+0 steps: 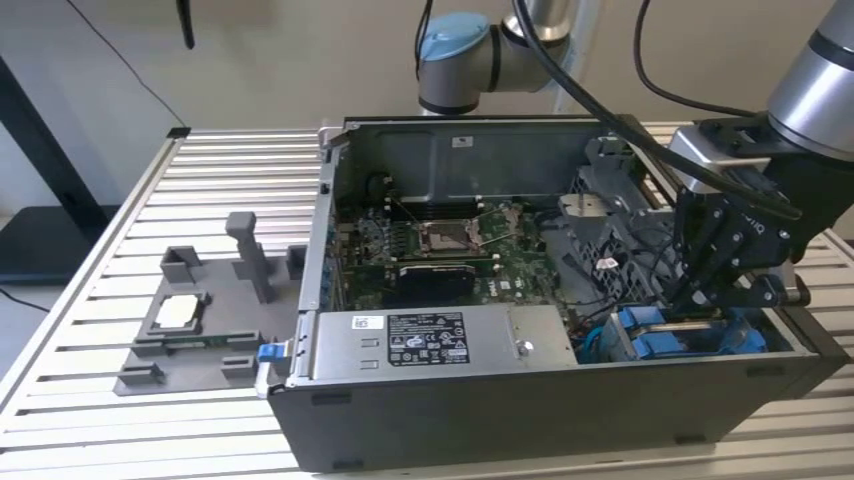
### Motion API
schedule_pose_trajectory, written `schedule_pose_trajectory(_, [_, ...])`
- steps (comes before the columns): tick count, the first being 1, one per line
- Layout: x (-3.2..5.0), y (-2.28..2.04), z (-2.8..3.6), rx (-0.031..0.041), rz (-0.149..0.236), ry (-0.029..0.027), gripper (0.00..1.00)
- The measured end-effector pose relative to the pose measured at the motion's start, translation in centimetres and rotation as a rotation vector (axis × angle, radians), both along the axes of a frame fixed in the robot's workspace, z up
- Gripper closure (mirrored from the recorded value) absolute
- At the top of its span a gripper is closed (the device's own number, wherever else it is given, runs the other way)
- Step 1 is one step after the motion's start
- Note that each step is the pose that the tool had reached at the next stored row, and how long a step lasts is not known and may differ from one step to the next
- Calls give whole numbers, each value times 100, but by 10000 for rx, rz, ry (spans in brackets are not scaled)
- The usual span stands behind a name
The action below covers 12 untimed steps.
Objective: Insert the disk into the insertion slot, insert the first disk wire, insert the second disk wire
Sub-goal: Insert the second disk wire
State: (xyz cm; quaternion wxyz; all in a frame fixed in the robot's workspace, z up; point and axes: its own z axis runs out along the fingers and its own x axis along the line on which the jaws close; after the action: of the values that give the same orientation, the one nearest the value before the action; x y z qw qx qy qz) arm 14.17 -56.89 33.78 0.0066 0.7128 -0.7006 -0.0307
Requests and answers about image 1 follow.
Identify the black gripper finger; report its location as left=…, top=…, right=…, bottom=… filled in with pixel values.
left=691, top=271, right=790, bottom=308
left=665, top=187, right=720, bottom=317

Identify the black wire with white tag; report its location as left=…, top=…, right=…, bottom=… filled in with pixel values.
left=585, top=239, right=675, bottom=301

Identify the hard disk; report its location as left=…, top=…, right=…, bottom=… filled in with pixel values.
left=616, top=305, right=768, bottom=359

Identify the grey metal drive cage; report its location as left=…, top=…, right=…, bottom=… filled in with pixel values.
left=556, top=134, right=688, bottom=306

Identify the metal socket cover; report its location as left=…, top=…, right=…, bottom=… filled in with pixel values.
left=473, top=205, right=528, bottom=247

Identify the green motherboard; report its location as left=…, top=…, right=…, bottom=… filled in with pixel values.
left=329, top=197, right=581, bottom=314

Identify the grey power supply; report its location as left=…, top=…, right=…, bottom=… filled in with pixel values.
left=309, top=304, right=579, bottom=379

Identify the CPU socket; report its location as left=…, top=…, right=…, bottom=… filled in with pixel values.
left=416, top=222, right=479, bottom=259

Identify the black graphics card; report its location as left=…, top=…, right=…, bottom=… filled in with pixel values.
left=396, top=263, right=479, bottom=306

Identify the black and grey PC case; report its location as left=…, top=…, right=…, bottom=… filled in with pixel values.
left=265, top=114, right=852, bottom=474

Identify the grey parts rack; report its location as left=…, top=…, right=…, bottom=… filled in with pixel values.
left=112, top=212, right=314, bottom=399

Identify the green RAM stick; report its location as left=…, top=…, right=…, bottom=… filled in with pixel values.
left=162, top=337, right=232, bottom=351

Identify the silver CPU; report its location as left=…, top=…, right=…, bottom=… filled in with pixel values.
left=153, top=295, right=201, bottom=329

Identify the black stand with base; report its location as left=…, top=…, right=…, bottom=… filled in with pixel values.
left=0, top=54, right=128, bottom=286

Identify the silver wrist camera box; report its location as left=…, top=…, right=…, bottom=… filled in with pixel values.
left=665, top=124, right=769, bottom=194

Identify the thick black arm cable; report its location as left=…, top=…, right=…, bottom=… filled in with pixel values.
left=509, top=0, right=802, bottom=219

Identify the blue SATA wire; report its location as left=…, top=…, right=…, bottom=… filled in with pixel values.
left=576, top=322, right=608, bottom=364

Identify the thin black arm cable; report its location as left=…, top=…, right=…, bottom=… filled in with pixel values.
left=631, top=0, right=765, bottom=119

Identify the thin black looped cable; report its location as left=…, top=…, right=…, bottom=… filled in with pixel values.
left=413, top=0, right=440, bottom=56

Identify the black hanging strap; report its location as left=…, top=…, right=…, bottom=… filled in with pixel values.
left=174, top=0, right=196, bottom=51

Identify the thin black wall wire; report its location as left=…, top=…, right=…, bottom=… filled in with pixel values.
left=70, top=0, right=186, bottom=130

